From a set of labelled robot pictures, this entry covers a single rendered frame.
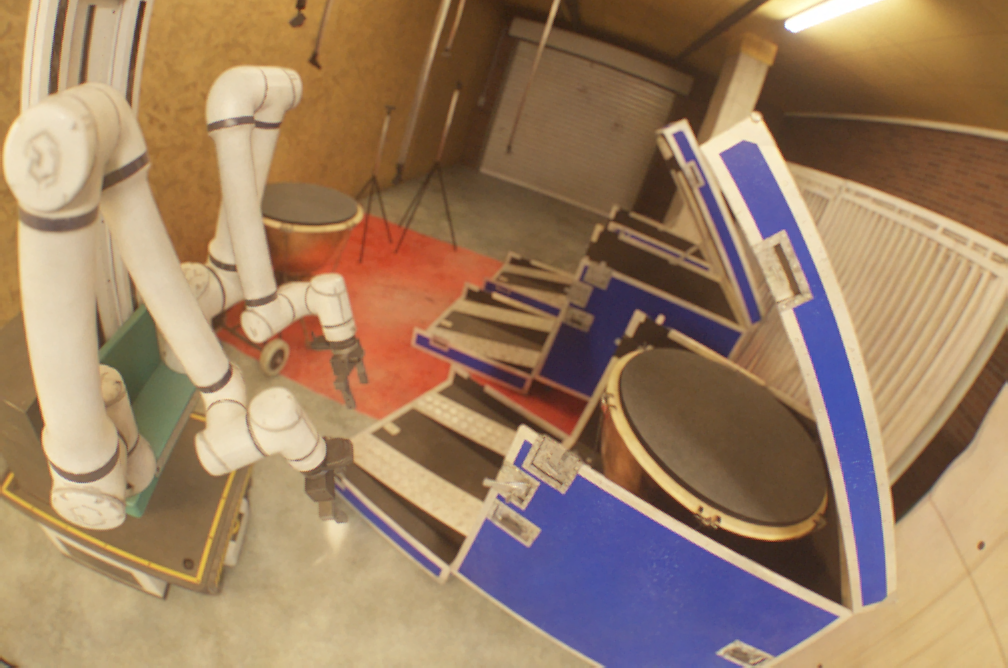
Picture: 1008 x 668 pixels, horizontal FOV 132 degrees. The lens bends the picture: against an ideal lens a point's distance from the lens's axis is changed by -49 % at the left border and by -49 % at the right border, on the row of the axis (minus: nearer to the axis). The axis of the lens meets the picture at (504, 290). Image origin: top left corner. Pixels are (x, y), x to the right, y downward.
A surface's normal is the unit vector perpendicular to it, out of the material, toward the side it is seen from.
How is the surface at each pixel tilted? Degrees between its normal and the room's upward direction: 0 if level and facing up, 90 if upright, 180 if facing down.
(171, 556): 0
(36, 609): 0
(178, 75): 90
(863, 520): 90
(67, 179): 88
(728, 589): 90
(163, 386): 0
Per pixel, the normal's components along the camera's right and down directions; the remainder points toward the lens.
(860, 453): -0.52, 0.23
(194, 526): 0.29, -0.86
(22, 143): 0.48, 0.46
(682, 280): -0.29, 0.34
